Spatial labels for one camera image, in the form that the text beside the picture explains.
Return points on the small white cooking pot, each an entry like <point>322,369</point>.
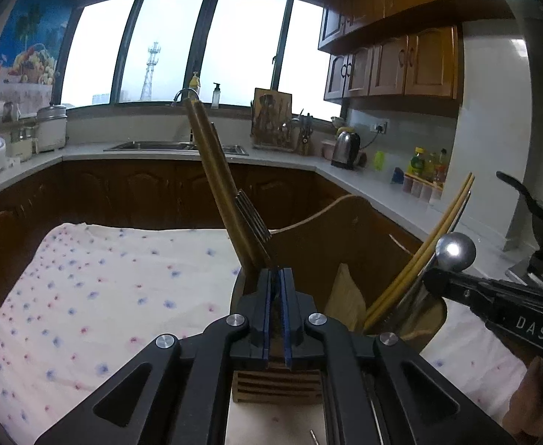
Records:
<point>23,146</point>

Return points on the floral white tablecloth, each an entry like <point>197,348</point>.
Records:
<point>90,287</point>

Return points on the metal spoon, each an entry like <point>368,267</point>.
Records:
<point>457,250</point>

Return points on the wooden chopstick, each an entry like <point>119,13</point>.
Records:
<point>314,437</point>
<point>221,167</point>
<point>454,205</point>
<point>207,167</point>
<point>460,207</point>

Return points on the steel electric kettle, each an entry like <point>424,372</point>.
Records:
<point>345,148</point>

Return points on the white wall socket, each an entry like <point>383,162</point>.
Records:
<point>380,127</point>

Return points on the steel electric cooker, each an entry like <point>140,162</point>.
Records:
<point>51,130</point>

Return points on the chrome faucet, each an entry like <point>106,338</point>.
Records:
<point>178,94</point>

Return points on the kitchen window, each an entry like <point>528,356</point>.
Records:
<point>234,41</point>

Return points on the dark sauce bottle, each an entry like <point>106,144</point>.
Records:
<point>440,167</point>

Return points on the wooden spice jar rack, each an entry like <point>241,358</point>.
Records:
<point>422,187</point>

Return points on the green bottle with yellow cap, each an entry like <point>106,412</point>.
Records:
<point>418,164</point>

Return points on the metal fork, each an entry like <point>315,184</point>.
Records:
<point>252,222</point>

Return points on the wooden upper cabinets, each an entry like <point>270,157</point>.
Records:
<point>419,65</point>

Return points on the dark wooden lower cabinets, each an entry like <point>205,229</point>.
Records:
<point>136,190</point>

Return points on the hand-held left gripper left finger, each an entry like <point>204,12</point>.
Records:
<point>265,324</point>

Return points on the clear soap dispenser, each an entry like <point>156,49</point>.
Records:
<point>215,99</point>

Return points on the wooden utensil holder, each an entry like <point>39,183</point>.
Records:
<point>341,227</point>

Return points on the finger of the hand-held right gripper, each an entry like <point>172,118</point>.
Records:
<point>508,315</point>

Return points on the steel lattice tower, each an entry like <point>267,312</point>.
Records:
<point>152,62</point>

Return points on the small green object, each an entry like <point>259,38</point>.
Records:
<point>379,161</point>

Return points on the pink cup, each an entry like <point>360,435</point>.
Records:
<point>327,150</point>

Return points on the yellow dish soap bottle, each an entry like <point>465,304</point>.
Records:
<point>195,84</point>

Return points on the steel kitchen sink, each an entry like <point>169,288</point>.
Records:
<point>150,145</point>

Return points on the person's right hand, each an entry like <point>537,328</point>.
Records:
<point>526,389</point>

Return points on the fruit wall poster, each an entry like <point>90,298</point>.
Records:
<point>30,55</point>

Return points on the small blue object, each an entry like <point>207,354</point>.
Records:
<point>397,176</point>

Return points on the wooden knife rack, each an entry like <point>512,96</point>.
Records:
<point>271,116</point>

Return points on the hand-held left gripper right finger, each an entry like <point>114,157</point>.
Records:
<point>289,324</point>

